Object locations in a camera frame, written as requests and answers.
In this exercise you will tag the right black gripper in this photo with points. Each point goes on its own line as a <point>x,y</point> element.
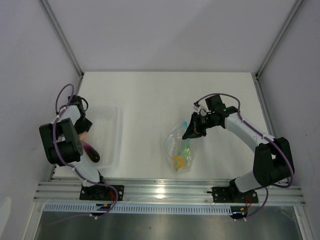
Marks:
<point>194,130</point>

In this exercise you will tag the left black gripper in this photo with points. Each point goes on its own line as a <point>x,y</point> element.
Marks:
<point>86,126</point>

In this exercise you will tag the peach coloured egg toy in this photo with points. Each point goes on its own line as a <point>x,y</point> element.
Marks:
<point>83,136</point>

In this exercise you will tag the green toy vegetable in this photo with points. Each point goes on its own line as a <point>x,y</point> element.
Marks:
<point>185,149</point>

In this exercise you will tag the clear zip top bag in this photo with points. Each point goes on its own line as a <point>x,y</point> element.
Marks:
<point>172,144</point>

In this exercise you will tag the purple toy eggplant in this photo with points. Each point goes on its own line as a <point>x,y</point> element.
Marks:
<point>93,154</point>

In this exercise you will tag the yellow toy lemon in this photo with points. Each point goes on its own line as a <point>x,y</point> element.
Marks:
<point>179,161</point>

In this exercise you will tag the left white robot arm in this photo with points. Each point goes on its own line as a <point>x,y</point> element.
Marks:
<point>64,144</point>

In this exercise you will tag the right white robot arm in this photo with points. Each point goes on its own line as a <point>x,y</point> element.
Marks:
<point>273,159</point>

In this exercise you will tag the white perforated plastic basket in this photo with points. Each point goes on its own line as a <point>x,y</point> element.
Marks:
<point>105,135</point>

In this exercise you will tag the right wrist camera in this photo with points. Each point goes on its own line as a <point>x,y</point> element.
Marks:
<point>198,107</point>

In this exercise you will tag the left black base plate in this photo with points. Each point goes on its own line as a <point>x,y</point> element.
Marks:
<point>101,193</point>

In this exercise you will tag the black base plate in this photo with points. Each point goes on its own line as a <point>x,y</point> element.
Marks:
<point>232,195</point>
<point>101,193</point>

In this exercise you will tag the right aluminium frame post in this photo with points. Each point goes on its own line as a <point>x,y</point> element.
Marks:
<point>282,33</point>

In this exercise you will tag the aluminium frame post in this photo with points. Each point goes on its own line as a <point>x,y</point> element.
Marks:
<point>282,33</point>
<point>52,19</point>

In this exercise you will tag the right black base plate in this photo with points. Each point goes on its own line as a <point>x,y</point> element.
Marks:
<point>232,195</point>

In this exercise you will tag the aluminium mounting rail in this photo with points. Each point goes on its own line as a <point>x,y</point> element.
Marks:
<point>166,192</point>

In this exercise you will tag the white slotted cable duct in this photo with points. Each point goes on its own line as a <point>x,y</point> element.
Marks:
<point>134,208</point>

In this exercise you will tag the left aluminium frame post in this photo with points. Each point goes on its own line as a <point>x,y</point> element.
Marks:
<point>52,19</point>

